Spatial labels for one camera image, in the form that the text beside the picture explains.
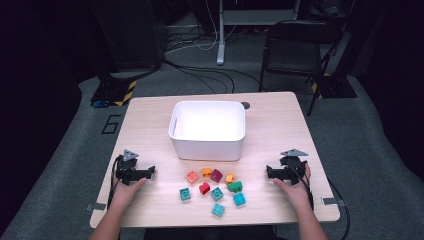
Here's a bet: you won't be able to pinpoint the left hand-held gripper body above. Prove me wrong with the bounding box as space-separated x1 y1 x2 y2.
114 149 140 186

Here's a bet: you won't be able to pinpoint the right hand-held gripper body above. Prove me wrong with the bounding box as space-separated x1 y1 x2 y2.
279 148 309 186

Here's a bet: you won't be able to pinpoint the green toy block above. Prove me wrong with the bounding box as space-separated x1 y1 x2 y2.
227 180 244 194

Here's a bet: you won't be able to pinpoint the purple toy block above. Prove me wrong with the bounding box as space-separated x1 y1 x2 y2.
210 168 224 184

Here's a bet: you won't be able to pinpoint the white plastic bin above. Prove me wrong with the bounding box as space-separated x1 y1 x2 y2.
168 100 247 162

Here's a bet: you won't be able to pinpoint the person's right hand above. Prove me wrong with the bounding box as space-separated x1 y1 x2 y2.
272 161 315 211

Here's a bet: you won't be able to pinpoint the person's left hand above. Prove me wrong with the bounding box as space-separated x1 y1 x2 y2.
111 172 148 210

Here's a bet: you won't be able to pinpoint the black stand base yellow stripes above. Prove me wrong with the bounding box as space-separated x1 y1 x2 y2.
91 71 138 107
311 73 358 99

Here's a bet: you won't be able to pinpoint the person's dark clothing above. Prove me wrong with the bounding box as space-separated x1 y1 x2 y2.
143 225 278 240

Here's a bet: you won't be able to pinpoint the black folding chair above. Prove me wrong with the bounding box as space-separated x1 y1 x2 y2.
259 19 344 118

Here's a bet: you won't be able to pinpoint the dark curtain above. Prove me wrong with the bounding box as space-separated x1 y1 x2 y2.
349 0 424 181
0 0 83 231

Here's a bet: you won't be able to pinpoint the dark floor-standing panel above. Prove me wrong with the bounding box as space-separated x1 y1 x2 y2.
89 0 168 73

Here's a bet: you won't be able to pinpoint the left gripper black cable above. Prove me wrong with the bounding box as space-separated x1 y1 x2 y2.
106 154 123 211

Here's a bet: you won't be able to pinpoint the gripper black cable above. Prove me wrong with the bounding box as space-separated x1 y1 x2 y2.
288 163 351 240
106 154 123 211

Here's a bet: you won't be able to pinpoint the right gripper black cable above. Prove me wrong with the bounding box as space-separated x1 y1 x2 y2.
288 163 351 240

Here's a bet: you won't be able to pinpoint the black floor cables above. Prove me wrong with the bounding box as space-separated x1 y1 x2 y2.
163 58 264 94

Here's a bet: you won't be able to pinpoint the white floor cables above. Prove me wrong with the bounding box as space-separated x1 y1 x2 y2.
164 0 239 54

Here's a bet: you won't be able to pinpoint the white desk frame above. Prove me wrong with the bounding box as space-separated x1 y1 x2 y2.
216 0 301 66

